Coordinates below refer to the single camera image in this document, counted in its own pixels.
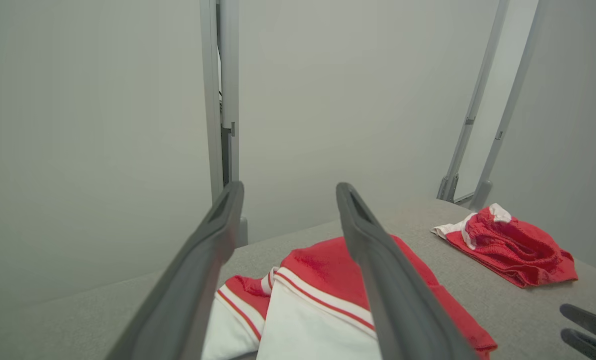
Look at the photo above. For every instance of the slanted grey metal post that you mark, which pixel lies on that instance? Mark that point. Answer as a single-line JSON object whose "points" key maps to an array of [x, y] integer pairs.
{"points": [[473, 115], [500, 132]]}

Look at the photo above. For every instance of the grey post foot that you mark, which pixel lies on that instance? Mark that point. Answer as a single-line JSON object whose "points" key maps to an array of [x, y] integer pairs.
{"points": [[481, 196], [448, 189]]}

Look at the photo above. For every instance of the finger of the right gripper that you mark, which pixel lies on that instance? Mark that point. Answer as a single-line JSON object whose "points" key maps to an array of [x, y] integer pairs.
{"points": [[588, 347], [593, 322]]}

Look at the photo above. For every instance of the red and white shirt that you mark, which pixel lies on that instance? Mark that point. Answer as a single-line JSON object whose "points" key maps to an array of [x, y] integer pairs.
{"points": [[323, 265]]}

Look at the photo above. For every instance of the grey metal partition frame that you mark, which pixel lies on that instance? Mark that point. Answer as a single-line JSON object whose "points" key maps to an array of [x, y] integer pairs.
{"points": [[230, 75]]}

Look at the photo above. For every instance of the red shorts with white stripe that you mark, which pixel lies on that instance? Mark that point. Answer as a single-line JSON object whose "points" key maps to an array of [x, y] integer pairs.
{"points": [[518, 250]]}

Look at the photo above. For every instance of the grey cylindrical frame foot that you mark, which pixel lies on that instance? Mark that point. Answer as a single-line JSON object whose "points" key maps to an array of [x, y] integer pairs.
{"points": [[242, 232]]}

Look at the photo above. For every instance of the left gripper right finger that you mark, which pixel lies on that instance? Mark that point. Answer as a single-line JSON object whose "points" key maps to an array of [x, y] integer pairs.
{"points": [[403, 310]]}

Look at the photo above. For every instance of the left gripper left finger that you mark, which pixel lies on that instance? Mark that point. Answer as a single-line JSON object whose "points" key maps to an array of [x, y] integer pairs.
{"points": [[177, 310]]}

